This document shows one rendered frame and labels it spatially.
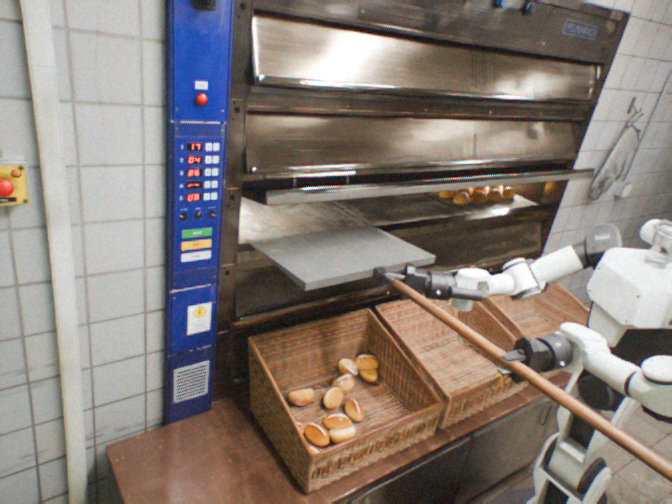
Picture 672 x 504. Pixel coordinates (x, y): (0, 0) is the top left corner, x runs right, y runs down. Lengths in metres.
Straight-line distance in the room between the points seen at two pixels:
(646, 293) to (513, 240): 1.25
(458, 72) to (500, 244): 0.99
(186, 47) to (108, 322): 0.80
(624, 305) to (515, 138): 1.05
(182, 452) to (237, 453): 0.17
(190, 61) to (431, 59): 0.88
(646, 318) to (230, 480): 1.27
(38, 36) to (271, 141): 0.63
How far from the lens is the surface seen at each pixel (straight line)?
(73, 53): 1.35
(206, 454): 1.79
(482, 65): 2.12
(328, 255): 1.68
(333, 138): 1.69
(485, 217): 2.44
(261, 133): 1.55
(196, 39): 1.39
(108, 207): 1.45
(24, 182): 1.32
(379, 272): 1.57
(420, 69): 1.86
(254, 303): 1.76
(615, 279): 1.64
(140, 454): 1.81
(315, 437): 1.79
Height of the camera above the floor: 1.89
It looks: 24 degrees down
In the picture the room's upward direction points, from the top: 9 degrees clockwise
